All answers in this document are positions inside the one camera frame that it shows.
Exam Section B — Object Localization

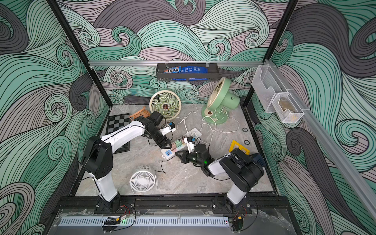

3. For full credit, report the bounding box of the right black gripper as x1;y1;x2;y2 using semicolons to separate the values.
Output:
178;148;205;166

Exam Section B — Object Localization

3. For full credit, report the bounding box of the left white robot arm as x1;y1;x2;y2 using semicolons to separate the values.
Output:
83;117;176;202

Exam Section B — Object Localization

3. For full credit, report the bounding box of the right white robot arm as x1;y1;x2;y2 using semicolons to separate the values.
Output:
175;144;264;207

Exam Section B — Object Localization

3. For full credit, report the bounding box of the white power strip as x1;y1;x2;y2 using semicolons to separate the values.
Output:
161;128;202;160

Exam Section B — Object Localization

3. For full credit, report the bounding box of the round green cream fan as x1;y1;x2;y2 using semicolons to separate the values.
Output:
149;90;182;120

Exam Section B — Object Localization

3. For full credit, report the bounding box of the white small desk fan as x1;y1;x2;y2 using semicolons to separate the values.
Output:
129;165;157;193

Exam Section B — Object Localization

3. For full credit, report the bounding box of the dark blue fan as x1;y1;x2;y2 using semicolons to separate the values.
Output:
252;153;266;167

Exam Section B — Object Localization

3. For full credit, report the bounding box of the perforated white metal strip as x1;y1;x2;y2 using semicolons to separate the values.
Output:
58;216;229;227

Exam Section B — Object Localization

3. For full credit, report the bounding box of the green plug adapter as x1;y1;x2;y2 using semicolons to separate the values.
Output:
174;139;183;148

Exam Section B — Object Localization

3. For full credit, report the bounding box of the yellow triangle ruler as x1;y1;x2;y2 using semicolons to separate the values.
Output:
229;140;250;155

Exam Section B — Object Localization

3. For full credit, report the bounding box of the black white chessboard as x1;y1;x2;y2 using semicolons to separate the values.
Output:
105;113;131;154

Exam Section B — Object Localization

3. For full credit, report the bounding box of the blue candy packet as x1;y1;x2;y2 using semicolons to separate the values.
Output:
163;66;208;74

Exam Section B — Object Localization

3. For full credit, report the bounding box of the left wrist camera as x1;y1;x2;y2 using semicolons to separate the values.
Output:
149;111;176;135

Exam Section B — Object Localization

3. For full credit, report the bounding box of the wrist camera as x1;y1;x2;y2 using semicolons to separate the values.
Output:
182;137;195;154
149;111;176;135

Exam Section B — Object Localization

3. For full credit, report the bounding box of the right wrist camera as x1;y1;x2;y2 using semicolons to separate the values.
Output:
182;137;195;154

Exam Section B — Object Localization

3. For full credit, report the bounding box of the white pedestal fan cable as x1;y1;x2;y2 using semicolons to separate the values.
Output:
195;110;240;134

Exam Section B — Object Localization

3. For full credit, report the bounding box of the black white fan cable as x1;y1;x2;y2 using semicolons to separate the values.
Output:
155;158;177;174

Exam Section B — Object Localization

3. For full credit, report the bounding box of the green pedestal desk fan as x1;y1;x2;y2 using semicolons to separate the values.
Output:
202;77;240;125

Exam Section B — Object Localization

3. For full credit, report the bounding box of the black wall basket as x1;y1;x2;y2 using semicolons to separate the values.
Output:
156;62;220;81

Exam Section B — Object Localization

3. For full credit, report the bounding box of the clear plastic wall bin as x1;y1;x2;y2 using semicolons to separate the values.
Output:
252;65;304;124

